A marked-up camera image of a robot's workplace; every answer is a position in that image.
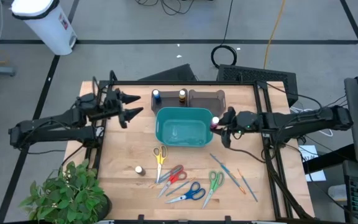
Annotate black aluminium table frame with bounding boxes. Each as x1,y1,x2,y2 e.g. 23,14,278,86
84,70,316,224

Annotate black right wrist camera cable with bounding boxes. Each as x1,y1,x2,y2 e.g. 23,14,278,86
228,145,267,165

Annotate blue handled scissors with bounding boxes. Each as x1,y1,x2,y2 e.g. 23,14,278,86
165,181,207,205

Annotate yellow handled scissors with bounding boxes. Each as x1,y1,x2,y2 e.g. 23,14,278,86
152,144,169,184

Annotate white paper sheet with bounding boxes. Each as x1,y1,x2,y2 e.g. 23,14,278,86
297,144,327,183

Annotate black slanted panel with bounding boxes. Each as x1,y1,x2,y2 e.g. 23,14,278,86
137,63,198,82

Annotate green handled scissors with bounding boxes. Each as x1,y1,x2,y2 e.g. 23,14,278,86
201,169,226,210

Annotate teal plastic bin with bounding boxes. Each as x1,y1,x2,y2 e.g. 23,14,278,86
155,106,214,148

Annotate black coiled cable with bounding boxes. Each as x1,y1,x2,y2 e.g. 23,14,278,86
210,0,239,70

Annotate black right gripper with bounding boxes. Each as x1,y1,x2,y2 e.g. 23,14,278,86
211,106,243,149

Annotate white rounded desk object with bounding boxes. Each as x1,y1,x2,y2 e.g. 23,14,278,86
327,184,349,203

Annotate white trash bin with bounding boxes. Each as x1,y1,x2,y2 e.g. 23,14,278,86
11,0,78,57

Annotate black perforated case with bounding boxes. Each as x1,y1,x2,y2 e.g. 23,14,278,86
216,63,300,108

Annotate small bottle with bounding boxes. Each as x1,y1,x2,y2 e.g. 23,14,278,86
210,116,221,131

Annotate black floor cable bundle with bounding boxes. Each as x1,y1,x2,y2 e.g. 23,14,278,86
134,0,196,16

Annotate blue pencils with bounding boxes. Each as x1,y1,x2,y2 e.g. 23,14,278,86
149,170,180,190

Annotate red handled scissors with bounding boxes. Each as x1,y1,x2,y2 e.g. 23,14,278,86
157,164,188,200

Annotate yellow cable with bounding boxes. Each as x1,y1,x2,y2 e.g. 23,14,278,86
262,0,288,70

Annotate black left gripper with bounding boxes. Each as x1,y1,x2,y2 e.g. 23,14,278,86
96,88,145,129

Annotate green potted plant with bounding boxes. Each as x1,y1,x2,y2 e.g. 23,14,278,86
19,158,113,224

